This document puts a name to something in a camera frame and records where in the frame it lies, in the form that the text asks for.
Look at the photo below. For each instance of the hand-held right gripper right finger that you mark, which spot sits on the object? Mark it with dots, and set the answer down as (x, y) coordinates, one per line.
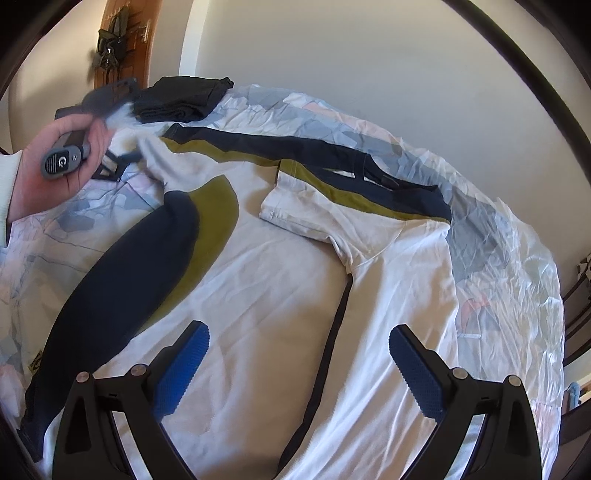
(418, 369)

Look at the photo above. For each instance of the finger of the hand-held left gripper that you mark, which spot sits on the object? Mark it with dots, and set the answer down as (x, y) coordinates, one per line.
(124, 158)

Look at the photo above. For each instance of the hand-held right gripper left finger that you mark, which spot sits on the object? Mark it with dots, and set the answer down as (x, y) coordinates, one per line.
(182, 369)

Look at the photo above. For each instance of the black clothes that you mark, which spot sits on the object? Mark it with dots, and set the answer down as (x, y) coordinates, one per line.
(184, 94)

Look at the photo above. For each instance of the white navy olive jersey shirt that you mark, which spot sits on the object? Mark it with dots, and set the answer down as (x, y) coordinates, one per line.
(277, 300)

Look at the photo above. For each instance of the person's left hand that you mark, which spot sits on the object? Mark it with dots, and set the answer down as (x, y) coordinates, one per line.
(99, 138)

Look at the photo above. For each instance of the wooden door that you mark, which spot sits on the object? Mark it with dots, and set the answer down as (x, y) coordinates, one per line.
(152, 55)

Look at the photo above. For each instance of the pastel printed bed blanket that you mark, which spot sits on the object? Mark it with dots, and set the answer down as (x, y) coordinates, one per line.
(498, 258)

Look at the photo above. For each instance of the dark wooden side table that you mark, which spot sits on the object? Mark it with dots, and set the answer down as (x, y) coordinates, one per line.
(577, 295)

